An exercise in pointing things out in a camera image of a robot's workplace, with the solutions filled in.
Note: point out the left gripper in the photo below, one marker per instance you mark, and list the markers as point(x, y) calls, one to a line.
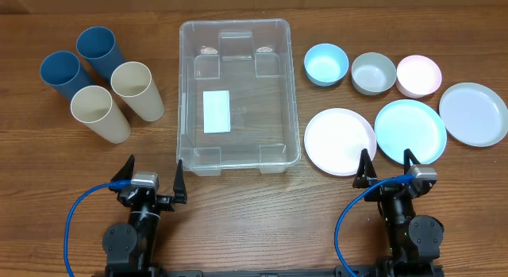
point(179, 193)

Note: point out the beige cup front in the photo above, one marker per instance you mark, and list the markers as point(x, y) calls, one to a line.
point(95, 108)

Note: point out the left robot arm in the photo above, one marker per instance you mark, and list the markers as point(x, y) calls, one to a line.
point(129, 246)

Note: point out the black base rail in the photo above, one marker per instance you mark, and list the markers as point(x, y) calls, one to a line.
point(338, 271)

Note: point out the clear plastic storage bin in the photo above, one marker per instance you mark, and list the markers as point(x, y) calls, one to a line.
point(252, 59)

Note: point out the light blue plate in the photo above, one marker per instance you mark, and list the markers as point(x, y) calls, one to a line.
point(410, 124)

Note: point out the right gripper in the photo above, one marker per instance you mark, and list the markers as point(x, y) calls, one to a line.
point(365, 174)

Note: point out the dark blue cup left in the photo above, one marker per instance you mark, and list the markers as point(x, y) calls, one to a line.
point(64, 72)

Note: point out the grey bowl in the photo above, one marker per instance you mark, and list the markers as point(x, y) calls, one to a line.
point(373, 73)

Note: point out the grey plate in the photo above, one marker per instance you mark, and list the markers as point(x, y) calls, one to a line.
point(474, 114)

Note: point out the pink plate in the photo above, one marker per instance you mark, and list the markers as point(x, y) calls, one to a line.
point(335, 138)

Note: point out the dark blue cup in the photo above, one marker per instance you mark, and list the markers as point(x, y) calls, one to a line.
point(64, 72)
point(98, 46)

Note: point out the dark blue cup rear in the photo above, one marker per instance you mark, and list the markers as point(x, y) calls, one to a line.
point(98, 46)

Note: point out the light blue bowl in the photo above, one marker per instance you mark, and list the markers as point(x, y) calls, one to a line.
point(326, 65)

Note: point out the beige cup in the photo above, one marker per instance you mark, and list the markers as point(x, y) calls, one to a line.
point(95, 108)
point(134, 83)

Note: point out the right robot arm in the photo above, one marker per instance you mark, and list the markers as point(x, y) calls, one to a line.
point(414, 239)

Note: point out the pink bowl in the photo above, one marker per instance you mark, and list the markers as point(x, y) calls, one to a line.
point(418, 76)

